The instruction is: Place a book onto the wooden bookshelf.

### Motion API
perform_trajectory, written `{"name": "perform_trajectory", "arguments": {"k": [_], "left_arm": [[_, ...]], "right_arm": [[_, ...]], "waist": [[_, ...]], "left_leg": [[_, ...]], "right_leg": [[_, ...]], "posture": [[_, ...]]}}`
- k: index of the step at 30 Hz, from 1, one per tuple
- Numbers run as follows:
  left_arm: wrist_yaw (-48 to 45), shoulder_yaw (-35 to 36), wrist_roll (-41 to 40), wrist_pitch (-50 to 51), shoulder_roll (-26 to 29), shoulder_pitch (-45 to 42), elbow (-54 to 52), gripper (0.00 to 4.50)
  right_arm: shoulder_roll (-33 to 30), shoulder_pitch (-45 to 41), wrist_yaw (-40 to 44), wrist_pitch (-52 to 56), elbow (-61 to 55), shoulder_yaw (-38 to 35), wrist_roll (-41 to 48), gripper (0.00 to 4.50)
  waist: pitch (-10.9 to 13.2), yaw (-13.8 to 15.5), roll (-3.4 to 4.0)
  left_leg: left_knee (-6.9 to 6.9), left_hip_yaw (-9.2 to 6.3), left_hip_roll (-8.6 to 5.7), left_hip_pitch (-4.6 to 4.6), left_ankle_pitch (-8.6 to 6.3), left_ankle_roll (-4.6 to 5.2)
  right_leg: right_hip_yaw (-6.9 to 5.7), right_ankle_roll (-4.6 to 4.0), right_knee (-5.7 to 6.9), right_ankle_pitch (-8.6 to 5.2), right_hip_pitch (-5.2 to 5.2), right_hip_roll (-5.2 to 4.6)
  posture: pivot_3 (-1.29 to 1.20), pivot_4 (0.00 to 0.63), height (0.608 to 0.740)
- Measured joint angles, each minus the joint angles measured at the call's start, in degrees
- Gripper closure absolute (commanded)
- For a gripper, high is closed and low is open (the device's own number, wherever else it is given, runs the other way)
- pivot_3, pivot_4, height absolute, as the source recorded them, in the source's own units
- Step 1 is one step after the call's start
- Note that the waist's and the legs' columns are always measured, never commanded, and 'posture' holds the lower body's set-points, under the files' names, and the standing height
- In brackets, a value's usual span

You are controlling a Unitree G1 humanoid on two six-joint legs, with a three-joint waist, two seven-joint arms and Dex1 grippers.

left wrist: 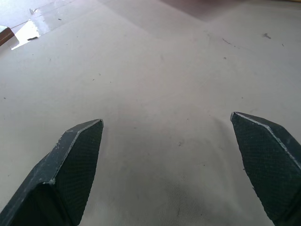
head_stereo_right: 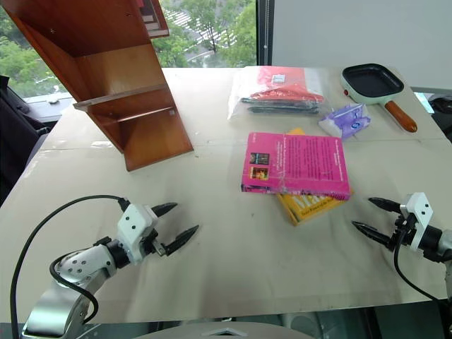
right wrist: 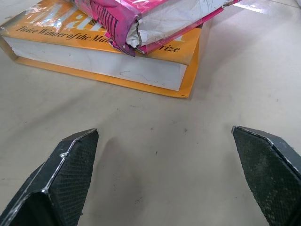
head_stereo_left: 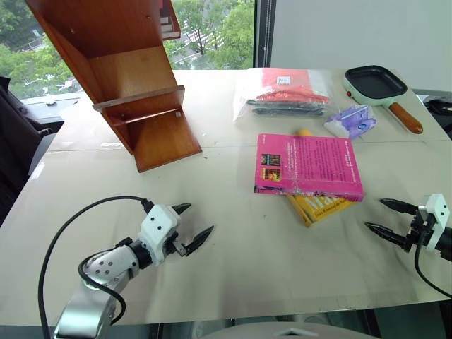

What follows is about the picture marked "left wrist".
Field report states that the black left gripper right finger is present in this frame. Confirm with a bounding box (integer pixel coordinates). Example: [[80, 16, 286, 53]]
[[230, 112, 301, 226]]

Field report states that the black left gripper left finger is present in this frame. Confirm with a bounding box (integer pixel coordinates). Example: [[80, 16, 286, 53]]
[[0, 119, 104, 226]]

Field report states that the brown wooden piece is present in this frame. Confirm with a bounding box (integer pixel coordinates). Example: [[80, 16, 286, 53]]
[[0, 25, 15, 48]]

